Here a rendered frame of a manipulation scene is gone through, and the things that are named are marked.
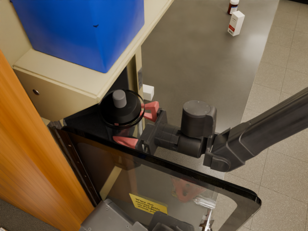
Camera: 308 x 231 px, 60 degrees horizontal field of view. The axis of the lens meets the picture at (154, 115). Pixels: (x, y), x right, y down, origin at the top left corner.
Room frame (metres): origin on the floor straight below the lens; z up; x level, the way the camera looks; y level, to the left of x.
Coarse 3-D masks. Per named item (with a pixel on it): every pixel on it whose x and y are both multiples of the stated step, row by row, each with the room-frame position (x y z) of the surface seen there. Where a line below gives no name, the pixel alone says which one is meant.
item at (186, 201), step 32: (64, 128) 0.22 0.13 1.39; (96, 160) 0.20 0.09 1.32; (128, 160) 0.17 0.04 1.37; (160, 160) 0.16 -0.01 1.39; (96, 192) 0.21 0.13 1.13; (128, 192) 0.18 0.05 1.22; (160, 192) 0.16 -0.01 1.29; (192, 192) 0.14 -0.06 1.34; (224, 192) 0.12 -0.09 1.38; (192, 224) 0.13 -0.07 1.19; (224, 224) 0.11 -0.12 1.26
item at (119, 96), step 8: (112, 96) 0.37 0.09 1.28; (120, 96) 0.36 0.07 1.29; (128, 96) 0.39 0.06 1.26; (136, 96) 0.40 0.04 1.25; (104, 104) 0.37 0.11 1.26; (112, 104) 0.37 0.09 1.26; (120, 104) 0.36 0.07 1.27; (128, 104) 0.37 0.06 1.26; (136, 104) 0.37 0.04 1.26; (104, 112) 0.35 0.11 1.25; (112, 112) 0.35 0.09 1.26; (120, 112) 0.35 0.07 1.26; (128, 112) 0.34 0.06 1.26; (136, 112) 0.35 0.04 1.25; (112, 120) 0.33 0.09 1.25; (120, 120) 0.33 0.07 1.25; (128, 120) 0.33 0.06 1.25
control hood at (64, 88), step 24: (144, 0) 0.35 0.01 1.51; (168, 0) 0.35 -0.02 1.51; (144, 24) 0.30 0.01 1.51; (24, 72) 0.21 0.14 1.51; (48, 72) 0.21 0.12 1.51; (72, 72) 0.21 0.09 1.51; (96, 72) 0.21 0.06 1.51; (120, 72) 0.22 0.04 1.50; (48, 96) 0.20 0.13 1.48; (72, 96) 0.19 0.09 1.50; (96, 96) 0.18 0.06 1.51
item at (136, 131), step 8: (104, 96) 0.40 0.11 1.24; (144, 104) 0.38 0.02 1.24; (144, 112) 0.36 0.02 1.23; (104, 120) 0.33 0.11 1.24; (136, 120) 0.33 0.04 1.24; (128, 128) 0.32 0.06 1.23; (136, 128) 0.34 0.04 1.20; (112, 136) 0.33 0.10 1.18; (120, 136) 0.33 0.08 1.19; (128, 136) 0.33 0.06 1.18; (136, 136) 0.34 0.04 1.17
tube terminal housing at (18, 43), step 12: (0, 0) 0.25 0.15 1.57; (0, 12) 0.24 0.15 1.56; (12, 12) 0.25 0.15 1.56; (0, 24) 0.23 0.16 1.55; (12, 24) 0.25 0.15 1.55; (0, 36) 0.23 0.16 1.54; (12, 36) 0.24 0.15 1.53; (24, 36) 0.25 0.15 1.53; (0, 48) 0.22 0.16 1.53; (12, 48) 0.23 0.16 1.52; (24, 48) 0.25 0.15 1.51; (12, 60) 0.23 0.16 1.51; (132, 60) 0.52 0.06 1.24; (132, 72) 0.52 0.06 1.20; (132, 84) 0.51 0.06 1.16; (48, 120) 0.23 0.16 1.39; (60, 120) 0.25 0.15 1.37
